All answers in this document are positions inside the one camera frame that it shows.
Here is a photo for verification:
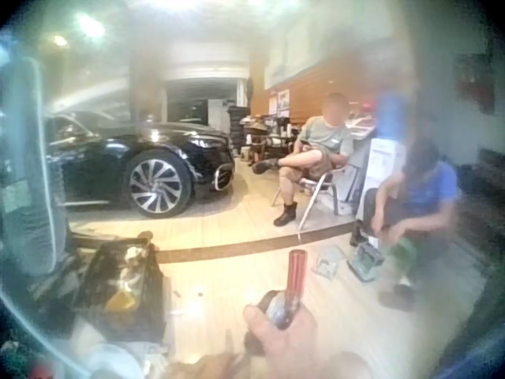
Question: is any person's right hand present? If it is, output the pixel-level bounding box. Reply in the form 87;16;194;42
242;292;323;370

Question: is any person's left hand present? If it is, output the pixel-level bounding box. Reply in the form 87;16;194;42
170;350;246;379

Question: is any red-handled tool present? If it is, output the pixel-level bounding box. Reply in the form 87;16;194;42
267;248;308;331

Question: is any clear plastic packaging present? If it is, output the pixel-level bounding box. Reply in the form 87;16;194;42
312;245;345;278

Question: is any white round container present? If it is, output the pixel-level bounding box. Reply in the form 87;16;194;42
77;342;144;379

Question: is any yellow item in bag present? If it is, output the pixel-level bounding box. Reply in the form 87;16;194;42
103;289;140;313

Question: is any green power tool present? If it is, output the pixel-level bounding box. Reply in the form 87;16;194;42
383;235;416;271

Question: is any metal chair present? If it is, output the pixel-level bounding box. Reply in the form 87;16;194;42
271;163;365;231

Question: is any cluttered table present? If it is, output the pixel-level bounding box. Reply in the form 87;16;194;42
241;113;301;161

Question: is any stack of black tires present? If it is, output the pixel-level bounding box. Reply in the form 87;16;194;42
226;103;253;159

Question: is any black car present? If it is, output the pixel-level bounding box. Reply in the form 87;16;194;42
44;110;238;220

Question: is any blue item on carton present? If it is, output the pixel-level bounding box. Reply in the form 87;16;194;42
376;92;408;139

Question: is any large white fan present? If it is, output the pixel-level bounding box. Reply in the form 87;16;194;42
0;54;69;278

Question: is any wall poster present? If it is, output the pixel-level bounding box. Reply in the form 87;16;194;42
269;88;292;118

